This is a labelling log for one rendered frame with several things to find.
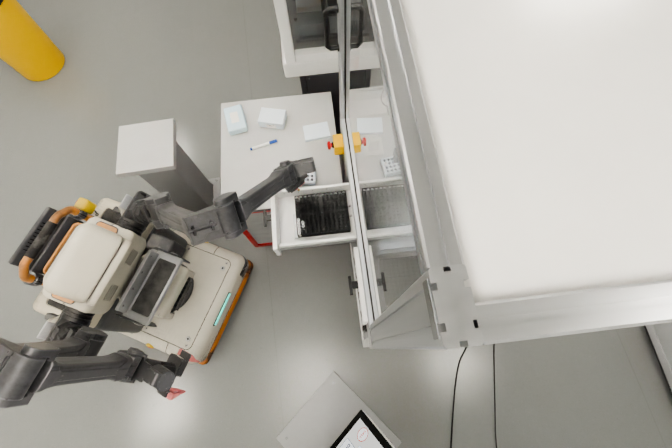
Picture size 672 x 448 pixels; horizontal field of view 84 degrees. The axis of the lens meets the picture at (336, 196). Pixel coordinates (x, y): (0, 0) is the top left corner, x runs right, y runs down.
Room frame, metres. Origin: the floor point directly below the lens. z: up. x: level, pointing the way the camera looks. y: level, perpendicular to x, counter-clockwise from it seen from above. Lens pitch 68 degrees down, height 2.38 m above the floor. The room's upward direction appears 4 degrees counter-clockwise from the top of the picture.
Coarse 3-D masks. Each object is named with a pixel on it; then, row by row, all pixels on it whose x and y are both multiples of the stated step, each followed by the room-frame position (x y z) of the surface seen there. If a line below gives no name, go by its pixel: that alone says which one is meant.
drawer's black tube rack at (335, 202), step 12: (336, 192) 0.62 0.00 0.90; (300, 204) 0.58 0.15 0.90; (312, 204) 0.57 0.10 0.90; (324, 204) 0.58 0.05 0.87; (336, 204) 0.57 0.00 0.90; (300, 216) 0.52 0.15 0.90; (312, 216) 0.52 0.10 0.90; (324, 216) 0.52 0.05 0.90; (336, 216) 0.51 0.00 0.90; (348, 216) 0.51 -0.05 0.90; (312, 228) 0.48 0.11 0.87; (324, 228) 0.46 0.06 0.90; (336, 228) 0.46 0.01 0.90; (348, 228) 0.47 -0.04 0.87
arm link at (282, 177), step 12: (276, 168) 0.58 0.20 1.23; (288, 168) 0.57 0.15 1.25; (264, 180) 0.51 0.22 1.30; (276, 180) 0.50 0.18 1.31; (288, 180) 0.53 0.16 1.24; (228, 192) 0.40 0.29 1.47; (252, 192) 0.43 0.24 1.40; (264, 192) 0.44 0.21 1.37; (276, 192) 0.47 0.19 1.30; (216, 204) 0.35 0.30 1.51; (240, 204) 0.37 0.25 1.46; (252, 204) 0.38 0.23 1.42; (240, 216) 0.34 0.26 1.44
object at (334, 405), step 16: (336, 384) -0.18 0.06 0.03; (320, 400) -0.26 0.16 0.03; (336, 400) -0.26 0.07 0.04; (352, 400) -0.27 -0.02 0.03; (304, 416) -0.33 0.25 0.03; (320, 416) -0.34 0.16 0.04; (336, 416) -0.34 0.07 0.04; (352, 416) -0.34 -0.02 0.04; (288, 432) -0.40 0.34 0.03; (304, 432) -0.41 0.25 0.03; (320, 432) -0.41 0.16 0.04; (336, 432) -0.41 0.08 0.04; (384, 432) -0.43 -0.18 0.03
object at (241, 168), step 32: (288, 96) 1.24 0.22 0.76; (320, 96) 1.23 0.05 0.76; (224, 128) 1.07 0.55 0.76; (256, 128) 1.06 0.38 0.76; (288, 128) 1.05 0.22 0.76; (224, 160) 0.89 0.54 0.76; (256, 160) 0.88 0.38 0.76; (320, 160) 0.85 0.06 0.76; (224, 192) 0.72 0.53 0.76; (256, 224) 0.63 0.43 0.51
